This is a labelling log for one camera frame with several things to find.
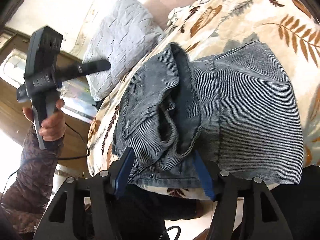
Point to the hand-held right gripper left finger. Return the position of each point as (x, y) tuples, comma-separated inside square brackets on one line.
[(123, 172)]

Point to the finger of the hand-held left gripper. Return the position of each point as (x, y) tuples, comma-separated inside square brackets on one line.
[(85, 70)]

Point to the grey denim pants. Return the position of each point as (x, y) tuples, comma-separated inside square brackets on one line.
[(250, 105)]

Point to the pink and brown sofa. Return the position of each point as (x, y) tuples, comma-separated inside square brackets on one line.
[(162, 7)]

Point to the wooden glass cabinet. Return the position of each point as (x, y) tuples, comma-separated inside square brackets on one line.
[(12, 115)]

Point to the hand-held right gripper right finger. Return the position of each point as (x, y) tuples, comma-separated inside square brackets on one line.
[(203, 177)]

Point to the person's dark clothing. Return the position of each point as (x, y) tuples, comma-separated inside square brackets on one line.
[(140, 212)]

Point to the leaf print blanket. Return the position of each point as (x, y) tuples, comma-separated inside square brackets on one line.
[(237, 22)]

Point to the person's left hand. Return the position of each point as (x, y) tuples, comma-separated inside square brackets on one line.
[(53, 127)]

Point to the person's left forearm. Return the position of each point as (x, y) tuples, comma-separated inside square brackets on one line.
[(27, 180)]

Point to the grey quilted pillow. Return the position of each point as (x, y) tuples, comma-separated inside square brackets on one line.
[(120, 35)]

